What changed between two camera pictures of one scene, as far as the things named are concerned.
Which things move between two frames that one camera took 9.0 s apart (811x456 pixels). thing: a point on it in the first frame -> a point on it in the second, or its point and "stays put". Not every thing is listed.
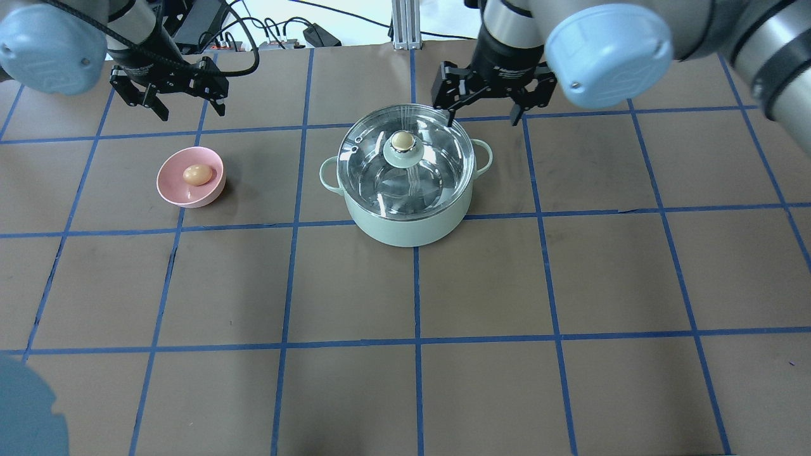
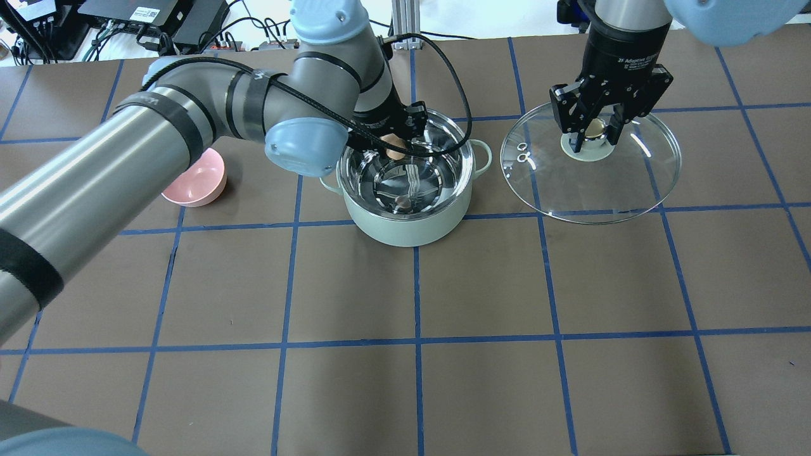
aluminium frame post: (406, 25) stays put
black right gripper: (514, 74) -> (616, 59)
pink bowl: (170, 182) stays put
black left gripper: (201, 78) -> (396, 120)
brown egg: (197, 175) -> (393, 139)
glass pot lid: (404, 161) -> (545, 174)
